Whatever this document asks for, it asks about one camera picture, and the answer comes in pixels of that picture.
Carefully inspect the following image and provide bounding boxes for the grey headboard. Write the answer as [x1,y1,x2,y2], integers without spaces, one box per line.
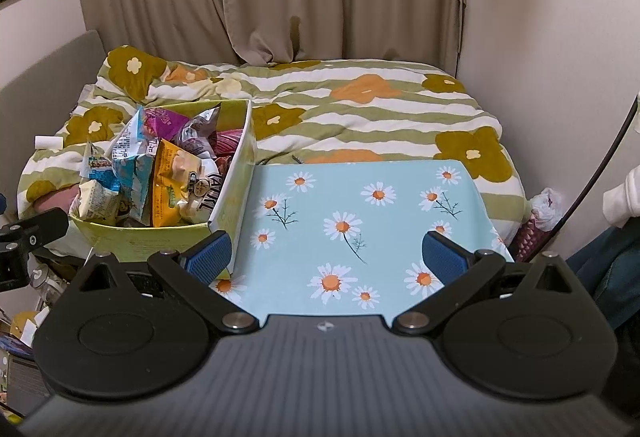
[0,29,109,178]

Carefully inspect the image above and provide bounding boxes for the mauve snack packet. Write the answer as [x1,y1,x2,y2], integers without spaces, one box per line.
[177,103,224,158]

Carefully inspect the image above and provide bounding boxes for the blue jeans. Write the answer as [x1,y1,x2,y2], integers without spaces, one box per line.
[565,217,640,334]

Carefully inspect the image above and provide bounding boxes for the yellow green-label snack packet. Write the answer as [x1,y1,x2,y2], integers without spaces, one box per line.
[150,137,202,229]

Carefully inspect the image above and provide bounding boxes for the purple ribbed object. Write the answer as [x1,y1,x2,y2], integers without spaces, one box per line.
[512,212,551,264]

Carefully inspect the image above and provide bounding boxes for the light blue snack packet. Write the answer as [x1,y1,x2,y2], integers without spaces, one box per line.
[110,109,156,226]

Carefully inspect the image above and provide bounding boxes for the clear glass jar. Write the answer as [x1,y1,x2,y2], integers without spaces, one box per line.
[29,264,67,306]

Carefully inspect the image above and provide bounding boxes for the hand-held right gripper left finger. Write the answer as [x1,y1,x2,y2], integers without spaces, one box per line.
[64,231,261,334]

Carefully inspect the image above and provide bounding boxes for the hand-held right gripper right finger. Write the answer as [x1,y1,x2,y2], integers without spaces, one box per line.
[391,231,590,335]

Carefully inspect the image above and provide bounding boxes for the green cardboard box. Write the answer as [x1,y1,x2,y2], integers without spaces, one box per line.
[67,98,259,281]

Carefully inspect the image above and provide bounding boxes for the flowered striped blanket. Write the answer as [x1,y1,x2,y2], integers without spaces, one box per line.
[17,46,529,244]

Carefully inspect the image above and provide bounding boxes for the yellow bag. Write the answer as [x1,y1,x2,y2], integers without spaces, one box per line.
[9,309,52,349]

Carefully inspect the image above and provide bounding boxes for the purple snack packet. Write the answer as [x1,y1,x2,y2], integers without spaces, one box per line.
[137,107,194,143]

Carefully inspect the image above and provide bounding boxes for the pink cloth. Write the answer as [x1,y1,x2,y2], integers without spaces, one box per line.
[34,187,84,219]

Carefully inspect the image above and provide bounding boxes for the blue daisy print tablecloth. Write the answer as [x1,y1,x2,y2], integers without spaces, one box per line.
[210,159,516,318]

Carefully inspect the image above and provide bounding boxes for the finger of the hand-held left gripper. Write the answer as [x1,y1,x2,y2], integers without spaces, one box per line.
[0,209,69,255]

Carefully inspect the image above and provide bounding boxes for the black pole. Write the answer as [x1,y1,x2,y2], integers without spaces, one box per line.
[542,89,640,259]

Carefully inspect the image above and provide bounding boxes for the brown big-letter snack packet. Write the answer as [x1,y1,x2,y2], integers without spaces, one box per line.
[185,157,234,224]

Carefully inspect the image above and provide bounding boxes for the white plastic bag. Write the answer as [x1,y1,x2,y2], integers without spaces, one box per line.
[527,187,569,234]

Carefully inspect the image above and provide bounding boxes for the grey box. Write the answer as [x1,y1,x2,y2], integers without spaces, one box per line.
[5,352,52,414]

